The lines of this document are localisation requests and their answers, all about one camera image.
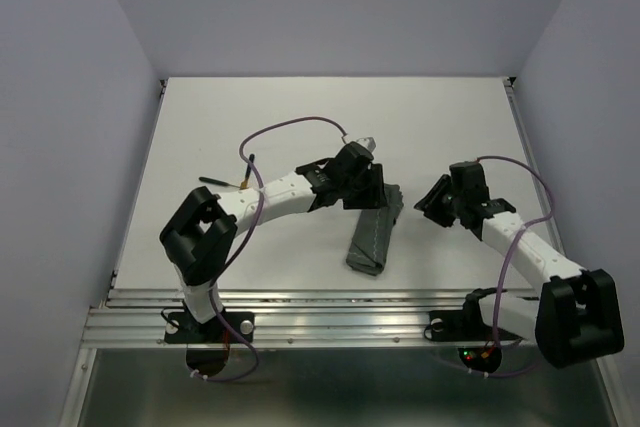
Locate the grey cloth napkin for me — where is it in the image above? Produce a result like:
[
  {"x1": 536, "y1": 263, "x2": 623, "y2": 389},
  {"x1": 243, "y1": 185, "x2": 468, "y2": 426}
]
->
[{"x1": 345, "y1": 184, "x2": 404, "y2": 276}]

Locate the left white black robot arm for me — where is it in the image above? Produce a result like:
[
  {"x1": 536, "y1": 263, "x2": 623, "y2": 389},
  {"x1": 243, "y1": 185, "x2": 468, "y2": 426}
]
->
[{"x1": 159, "y1": 159, "x2": 386, "y2": 343}]

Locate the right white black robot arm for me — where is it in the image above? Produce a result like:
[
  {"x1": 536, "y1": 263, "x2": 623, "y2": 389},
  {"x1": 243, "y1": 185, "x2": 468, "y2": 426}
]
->
[{"x1": 415, "y1": 174, "x2": 625, "y2": 368}]

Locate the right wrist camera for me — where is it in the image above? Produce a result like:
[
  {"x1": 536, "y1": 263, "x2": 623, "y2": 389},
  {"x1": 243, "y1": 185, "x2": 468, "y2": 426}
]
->
[{"x1": 449, "y1": 161, "x2": 490, "y2": 204}]

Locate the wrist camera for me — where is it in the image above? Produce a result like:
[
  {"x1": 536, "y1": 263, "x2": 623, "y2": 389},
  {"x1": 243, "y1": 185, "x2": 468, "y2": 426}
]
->
[
  {"x1": 449, "y1": 161, "x2": 490, "y2": 204},
  {"x1": 334, "y1": 137, "x2": 376, "y2": 169}
]

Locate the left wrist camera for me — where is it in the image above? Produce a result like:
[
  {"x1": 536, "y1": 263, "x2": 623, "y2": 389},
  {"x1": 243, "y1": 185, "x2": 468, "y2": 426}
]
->
[{"x1": 334, "y1": 137, "x2": 376, "y2": 169}]

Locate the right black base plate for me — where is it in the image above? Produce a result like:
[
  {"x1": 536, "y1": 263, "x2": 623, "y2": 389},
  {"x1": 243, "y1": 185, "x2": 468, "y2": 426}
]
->
[{"x1": 423, "y1": 310, "x2": 493, "y2": 343}]

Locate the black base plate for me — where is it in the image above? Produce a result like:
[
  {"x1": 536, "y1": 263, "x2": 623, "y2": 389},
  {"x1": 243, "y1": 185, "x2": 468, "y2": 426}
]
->
[
  {"x1": 423, "y1": 310, "x2": 493, "y2": 343},
  {"x1": 161, "y1": 310, "x2": 255, "y2": 345}
]

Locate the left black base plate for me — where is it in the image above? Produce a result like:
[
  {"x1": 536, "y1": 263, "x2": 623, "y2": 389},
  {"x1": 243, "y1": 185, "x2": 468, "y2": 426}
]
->
[{"x1": 161, "y1": 310, "x2": 255, "y2": 345}]

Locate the aluminium frame rail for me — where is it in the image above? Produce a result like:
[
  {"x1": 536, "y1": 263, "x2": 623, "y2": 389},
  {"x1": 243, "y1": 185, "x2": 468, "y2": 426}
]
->
[{"x1": 82, "y1": 288, "x2": 612, "y2": 349}]

